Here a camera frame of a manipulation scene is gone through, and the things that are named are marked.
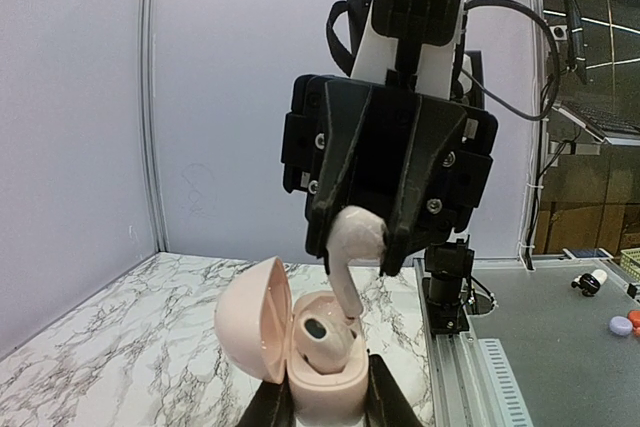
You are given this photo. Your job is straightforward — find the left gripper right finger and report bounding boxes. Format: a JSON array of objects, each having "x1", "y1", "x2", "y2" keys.
[{"x1": 364, "y1": 354, "x2": 423, "y2": 427}]

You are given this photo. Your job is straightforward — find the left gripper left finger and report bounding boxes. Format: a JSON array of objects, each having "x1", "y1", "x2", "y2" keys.
[{"x1": 239, "y1": 381, "x2": 295, "y2": 427}]

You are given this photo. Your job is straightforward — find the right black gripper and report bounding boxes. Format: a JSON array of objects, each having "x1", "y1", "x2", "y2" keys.
[{"x1": 281, "y1": 74, "x2": 498, "y2": 276}]

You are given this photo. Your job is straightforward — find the pink round earbud case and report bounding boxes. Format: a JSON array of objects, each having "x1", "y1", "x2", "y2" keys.
[{"x1": 214, "y1": 257, "x2": 369, "y2": 426}]

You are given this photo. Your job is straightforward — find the pink earbud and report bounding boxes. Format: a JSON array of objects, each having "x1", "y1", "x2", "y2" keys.
[
  {"x1": 293, "y1": 313, "x2": 358, "y2": 375},
  {"x1": 324, "y1": 206, "x2": 386, "y2": 319}
]

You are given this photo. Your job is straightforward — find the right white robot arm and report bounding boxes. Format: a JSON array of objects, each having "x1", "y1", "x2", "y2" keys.
[{"x1": 281, "y1": 51, "x2": 498, "y2": 275}]

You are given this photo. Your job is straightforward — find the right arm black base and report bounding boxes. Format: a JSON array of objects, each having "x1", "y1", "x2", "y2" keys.
[{"x1": 422, "y1": 237, "x2": 497, "y2": 336}]

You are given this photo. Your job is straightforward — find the open laptop on stand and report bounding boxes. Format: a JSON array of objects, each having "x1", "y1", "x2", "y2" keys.
[{"x1": 553, "y1": 100, "x2": 639, "y2": 147}]

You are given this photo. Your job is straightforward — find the green plastic basket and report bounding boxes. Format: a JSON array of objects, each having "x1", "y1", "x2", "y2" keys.
[{"x1": 620, "y1": 247, "x2": 640, "y2": 282}]

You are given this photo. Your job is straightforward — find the aluminium front rail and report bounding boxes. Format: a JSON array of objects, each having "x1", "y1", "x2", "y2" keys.
[{"x1": 413, "y1": 258, "x2": 533, "y2": 426}]

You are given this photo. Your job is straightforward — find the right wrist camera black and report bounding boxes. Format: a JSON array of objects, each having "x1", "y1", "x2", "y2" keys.
[{"x1": 350, "y1": 0, "x2": 462, "y2": 99}]

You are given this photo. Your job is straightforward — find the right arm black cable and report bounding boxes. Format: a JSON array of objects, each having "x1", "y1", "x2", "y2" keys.
[{"x1": 324, "y1": 0, "x2": 561, "y2": 123}]

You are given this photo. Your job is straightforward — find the aluminium frame with white cables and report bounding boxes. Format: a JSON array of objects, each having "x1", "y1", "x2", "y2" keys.
[{"x1": 517, "y1": 0, "x2": 549, "y2": 271}]

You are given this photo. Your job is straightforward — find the small white black camera toy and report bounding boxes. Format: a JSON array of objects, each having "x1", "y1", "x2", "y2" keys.
[{"x1": 571, "y1": 269, "x2": 608, "y2": 297}]

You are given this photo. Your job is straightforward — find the right aluminium corner post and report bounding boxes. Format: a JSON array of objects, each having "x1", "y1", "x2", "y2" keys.
[{"x1": 138, "y1": 0, "x2": 168, "y2": 252}]

